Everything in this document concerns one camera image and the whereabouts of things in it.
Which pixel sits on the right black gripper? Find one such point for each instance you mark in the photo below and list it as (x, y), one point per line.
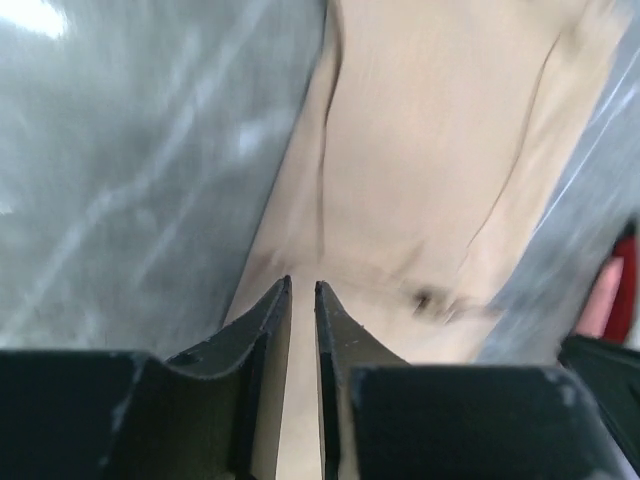
(611, 373)

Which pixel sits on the pink folded shirt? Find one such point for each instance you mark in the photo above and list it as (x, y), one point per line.
(594, 317)

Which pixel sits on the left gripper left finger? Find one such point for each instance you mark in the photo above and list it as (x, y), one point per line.
(213, 411)

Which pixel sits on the red folded shirt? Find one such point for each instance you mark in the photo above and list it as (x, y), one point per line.
(621, 317)

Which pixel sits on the beige t shirt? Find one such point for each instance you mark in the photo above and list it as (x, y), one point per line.
(432, 136)

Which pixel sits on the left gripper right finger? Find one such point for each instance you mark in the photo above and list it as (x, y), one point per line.
(382, 418)

